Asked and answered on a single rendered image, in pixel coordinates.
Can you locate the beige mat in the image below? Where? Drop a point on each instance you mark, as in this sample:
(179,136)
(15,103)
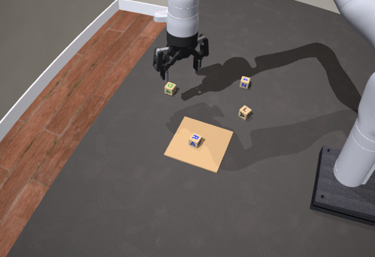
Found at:
(210,152)

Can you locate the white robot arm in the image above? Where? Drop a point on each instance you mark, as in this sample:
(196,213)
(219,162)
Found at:
(356,162)

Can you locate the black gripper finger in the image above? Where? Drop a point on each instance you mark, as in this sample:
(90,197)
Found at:
(197,59)
(159,65)

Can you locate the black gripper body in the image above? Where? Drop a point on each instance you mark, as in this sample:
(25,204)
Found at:
(180,43)

